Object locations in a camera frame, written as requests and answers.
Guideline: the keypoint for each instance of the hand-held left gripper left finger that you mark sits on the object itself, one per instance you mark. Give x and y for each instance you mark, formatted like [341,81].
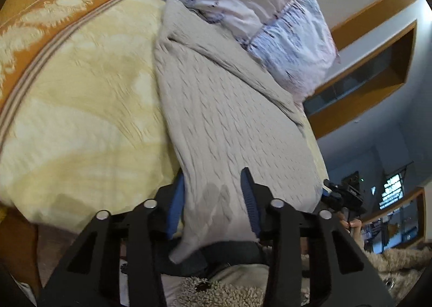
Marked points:
[175,207]

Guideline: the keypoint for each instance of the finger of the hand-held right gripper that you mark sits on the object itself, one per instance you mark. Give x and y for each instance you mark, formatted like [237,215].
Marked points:
[330,194]

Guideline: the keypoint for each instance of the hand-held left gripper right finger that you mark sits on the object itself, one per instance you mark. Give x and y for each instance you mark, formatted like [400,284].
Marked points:
[250,199]

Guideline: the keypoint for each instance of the grey knitted sweater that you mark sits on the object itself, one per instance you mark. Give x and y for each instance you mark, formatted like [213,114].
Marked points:
[219,118]

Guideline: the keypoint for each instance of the person's right hand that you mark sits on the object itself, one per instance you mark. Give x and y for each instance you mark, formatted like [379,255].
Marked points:
[353,226]

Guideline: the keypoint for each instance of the window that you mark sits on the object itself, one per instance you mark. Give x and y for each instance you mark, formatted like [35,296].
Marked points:
[391,190]

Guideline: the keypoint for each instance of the dark cloth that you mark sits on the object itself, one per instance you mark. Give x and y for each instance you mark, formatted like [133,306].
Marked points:
[222,254]

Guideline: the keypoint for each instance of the beige shaggy rug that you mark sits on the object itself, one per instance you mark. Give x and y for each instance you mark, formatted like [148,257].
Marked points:
[216,295]

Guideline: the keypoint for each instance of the yellow and orange bedspread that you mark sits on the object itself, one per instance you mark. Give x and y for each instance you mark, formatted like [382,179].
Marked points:
[84,108]

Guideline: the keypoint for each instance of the wooden rail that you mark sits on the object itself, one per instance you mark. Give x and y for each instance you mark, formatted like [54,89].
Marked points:
[413,197]

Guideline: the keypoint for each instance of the wooden wall niche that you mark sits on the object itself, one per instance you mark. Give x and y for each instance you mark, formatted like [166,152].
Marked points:
[409,57]

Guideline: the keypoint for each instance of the brown bed frame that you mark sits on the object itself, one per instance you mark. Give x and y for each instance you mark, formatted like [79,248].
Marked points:
[17,246]

